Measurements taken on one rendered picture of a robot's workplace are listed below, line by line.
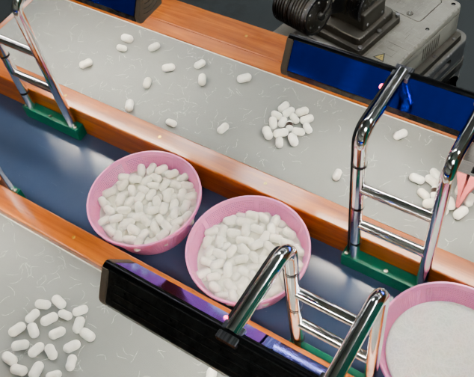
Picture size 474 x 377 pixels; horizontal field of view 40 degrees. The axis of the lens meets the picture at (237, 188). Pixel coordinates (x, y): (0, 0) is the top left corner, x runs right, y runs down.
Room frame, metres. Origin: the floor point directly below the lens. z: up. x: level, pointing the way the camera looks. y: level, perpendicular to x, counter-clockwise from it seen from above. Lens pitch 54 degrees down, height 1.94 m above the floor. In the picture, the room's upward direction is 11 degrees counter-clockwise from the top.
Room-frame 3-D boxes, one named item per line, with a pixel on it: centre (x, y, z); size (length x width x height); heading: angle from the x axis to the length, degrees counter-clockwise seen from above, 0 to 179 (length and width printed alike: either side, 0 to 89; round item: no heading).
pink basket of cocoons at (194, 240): (0.71, 0.00, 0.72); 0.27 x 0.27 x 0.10
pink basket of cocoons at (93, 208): (0.89, 0.21, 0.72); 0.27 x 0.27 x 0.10
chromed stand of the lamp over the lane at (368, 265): (0.68, -0.33, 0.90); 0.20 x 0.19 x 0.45; 48
